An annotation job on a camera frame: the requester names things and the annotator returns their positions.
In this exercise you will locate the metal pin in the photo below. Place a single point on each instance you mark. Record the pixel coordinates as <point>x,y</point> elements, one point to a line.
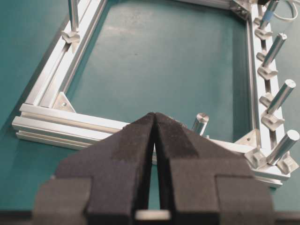
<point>281,96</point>
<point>290,138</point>
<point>268,14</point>
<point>73,15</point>
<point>200,123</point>

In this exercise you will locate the metal pin top left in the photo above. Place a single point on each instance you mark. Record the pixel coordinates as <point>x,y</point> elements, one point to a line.
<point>200,123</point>

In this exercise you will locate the metal pin corner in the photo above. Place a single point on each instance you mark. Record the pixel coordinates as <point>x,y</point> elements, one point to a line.
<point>273,51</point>

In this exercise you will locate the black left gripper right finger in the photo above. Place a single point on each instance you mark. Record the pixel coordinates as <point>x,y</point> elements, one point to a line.
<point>202,183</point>

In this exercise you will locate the silver aluminium extrusion frame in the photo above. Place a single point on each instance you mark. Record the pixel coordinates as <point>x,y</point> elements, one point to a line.
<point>48,117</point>

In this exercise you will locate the metal pin left lower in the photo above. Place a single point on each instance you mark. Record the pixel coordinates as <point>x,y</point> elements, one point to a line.
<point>281,96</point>

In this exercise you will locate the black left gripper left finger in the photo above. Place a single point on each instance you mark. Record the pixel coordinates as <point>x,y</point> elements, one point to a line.
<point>103,184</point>

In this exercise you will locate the metal pin top right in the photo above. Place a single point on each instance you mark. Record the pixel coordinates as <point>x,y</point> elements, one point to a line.
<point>73,15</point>

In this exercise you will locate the metal pin left upper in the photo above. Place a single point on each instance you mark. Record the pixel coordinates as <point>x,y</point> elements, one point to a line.
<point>290,138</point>

